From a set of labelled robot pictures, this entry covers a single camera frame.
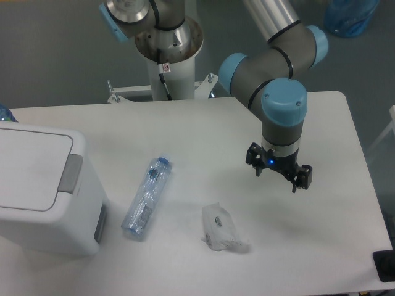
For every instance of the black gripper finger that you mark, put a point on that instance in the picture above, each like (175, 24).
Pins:
(302, 178)
(254, 158)

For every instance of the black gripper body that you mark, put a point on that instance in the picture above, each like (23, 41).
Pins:
(285, 166)

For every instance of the white push-button trash can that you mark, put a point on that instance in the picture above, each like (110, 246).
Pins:
(51, 197)

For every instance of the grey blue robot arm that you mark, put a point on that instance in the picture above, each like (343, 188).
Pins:
(265, 84)

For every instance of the clear crumpled plastic bag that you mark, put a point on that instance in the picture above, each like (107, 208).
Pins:
(220, 232)

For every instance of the black device at table edge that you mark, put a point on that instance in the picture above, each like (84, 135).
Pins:
(384, 262)

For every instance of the clear plastic water bottle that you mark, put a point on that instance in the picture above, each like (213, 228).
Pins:
(144, 203)

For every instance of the large blue water jug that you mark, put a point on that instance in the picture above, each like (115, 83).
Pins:
(348, 19)

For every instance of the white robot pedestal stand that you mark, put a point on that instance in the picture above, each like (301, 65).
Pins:
(170, 59)

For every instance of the white frame at right edge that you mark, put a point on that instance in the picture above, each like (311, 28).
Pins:
(384, 142)

